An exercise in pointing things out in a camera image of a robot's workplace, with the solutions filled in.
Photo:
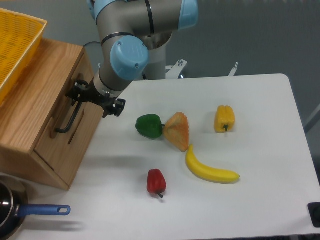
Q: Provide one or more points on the red bell pepper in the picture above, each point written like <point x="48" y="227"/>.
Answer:
<point x="156" y="183"/>

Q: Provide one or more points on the blue handled frying pan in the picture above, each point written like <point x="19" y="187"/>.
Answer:
<point x="15" y="207"/>

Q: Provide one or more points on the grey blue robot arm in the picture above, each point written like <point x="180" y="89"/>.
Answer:
<point x="121" y="26"/>

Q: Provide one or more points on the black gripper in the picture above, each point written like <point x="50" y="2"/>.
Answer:
<point x="82" y="92"/>

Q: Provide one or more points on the yellow banana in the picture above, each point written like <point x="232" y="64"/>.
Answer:
<point x="207" y="173"/>

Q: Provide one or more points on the black corner object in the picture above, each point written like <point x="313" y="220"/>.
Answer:
<point x="314" y="212"/>

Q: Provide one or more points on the green bell pepper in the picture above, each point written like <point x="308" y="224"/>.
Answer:
<point x="149" y="126"/>

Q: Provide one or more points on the orange bread wedge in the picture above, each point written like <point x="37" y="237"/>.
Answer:
<point x="176" y="130"/>

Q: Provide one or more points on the yellow bell pepper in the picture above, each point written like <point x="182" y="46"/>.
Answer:
<point x="225" y="119"/>

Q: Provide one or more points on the wooden drawer cabinet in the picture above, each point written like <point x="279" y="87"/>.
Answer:
<point x="23" y="115"/>

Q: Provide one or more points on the wooden top drawer black handle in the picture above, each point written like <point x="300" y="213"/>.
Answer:
<point x="69" y="128"/>

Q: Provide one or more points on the yellow plastic basket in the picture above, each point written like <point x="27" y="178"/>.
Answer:
<point x="20" y="37"/>

